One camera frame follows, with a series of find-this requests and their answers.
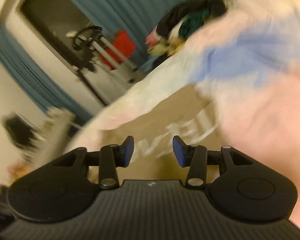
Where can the wavy black mirror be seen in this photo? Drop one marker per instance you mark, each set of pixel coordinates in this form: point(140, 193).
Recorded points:
point(18, 131)

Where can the red cloth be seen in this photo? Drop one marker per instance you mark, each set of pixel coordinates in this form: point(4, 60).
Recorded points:
point(121, 45)

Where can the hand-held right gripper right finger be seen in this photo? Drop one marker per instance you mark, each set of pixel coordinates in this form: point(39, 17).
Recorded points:
point(178, 152)

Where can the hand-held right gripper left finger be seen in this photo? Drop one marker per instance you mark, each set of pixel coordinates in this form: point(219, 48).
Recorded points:
point(129, 151)

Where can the garment steamer stand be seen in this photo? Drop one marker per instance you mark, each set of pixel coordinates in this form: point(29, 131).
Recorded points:
point(102, 47)

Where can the white dressing table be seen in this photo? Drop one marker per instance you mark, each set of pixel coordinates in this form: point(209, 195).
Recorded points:
point(52, 135)

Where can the dark window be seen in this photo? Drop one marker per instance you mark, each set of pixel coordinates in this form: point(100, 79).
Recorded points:
point(52, 22)

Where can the wide blue curtain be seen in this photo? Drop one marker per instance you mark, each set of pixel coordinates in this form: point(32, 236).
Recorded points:
point(130, 5)

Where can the pile of mixed clothes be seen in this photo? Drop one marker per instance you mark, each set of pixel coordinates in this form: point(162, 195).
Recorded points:
point(180, 12)

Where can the pastel tie-dye duvet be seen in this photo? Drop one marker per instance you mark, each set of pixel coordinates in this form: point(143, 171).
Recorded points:
point(252, 67)

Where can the green garment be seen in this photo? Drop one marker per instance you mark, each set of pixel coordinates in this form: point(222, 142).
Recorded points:
point(193, 23)

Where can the pink cloth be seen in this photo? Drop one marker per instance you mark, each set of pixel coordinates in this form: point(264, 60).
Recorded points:
point(152, 38)

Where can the beige skeleton print t-shirt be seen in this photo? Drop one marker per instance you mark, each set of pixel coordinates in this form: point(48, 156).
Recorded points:
point(170, 120)

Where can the narrow blue curtain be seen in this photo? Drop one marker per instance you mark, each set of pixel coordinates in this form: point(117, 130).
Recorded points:
point(32, 75)

